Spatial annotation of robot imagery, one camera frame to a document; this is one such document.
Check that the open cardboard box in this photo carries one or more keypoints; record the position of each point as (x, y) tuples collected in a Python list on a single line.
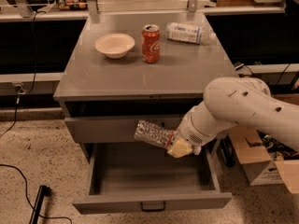
[(264, 153)]

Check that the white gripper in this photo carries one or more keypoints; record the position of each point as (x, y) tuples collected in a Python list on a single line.
[(189, 132)]

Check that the clear plastic water bottle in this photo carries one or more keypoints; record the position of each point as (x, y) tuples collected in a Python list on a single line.
[(158, 136)]

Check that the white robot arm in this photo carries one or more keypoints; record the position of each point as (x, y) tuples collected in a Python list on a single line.
[(231, 101)]

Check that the grey closed upper drawer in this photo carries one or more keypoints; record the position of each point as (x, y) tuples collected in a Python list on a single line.
[(114, 129)]

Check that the white paper bowl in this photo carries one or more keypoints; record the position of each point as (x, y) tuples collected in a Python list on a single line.
[(114, 46)]

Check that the grey open lower drawer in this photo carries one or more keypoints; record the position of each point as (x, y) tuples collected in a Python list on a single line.
[(136, 177)]

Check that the black bar on floor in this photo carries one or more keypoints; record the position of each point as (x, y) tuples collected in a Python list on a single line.
[(43, 192)]

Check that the grey metal drawer cabinet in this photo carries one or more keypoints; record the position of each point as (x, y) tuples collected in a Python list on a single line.
[(93, 85)]

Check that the grey left shelf post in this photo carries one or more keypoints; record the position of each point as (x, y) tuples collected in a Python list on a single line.
[(24, 9)]

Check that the orange soda can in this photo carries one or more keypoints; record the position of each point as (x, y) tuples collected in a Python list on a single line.
[(151, 43)]

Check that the grey middle shelf post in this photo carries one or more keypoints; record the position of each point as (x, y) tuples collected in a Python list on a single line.
[(93, 10)]

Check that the wall power outlet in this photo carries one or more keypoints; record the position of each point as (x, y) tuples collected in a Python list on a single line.
[(19, 88)]

